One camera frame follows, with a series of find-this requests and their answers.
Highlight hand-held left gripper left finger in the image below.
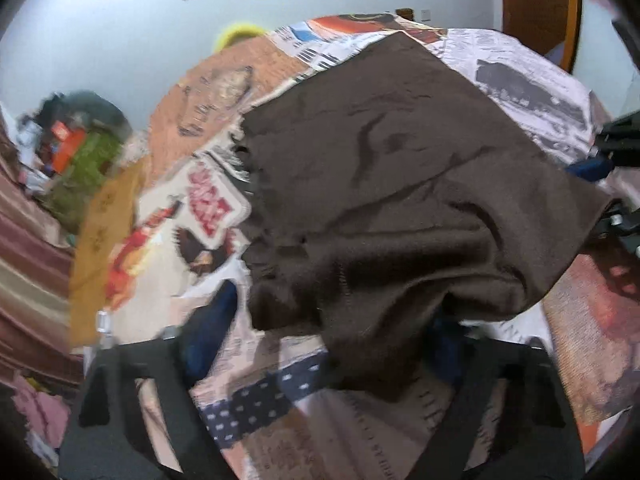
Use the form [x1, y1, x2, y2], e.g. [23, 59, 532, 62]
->
[57, 280, 241, 480]

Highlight pile of clothes and bags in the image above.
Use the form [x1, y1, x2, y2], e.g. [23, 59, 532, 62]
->
[40, 130, 132, 231]

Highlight orange box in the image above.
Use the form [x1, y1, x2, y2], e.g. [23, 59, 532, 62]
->
[50, 122, 89, 172]

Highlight brown shorts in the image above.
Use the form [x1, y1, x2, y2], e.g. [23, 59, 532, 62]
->
[235, 30, 621, 401]

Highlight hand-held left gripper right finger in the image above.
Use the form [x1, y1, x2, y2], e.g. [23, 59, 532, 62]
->
[410, 317, 587, 480]

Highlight printed blanket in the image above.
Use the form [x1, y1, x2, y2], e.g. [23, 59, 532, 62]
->
[70, 10, 640, 480]

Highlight yellow wooden board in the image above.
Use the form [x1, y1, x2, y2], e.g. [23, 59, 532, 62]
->
[69, 160, 151, 346]

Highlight striped pink curtain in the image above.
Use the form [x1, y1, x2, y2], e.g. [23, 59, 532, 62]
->
[0, 110, 86, 386]

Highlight yellow foam tube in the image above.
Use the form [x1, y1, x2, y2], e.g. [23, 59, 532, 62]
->
[212, 21, 271, 54]

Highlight pink cloth pile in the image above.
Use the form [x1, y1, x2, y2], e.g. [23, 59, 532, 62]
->
[10, 375, 74, 461]

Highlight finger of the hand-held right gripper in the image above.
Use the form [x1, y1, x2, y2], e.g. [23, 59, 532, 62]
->
[595, 200, 640, 257]
[567, 115, 640, 182]

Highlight wooden door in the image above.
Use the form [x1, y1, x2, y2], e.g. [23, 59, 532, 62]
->
[500, 0, 584, 74]

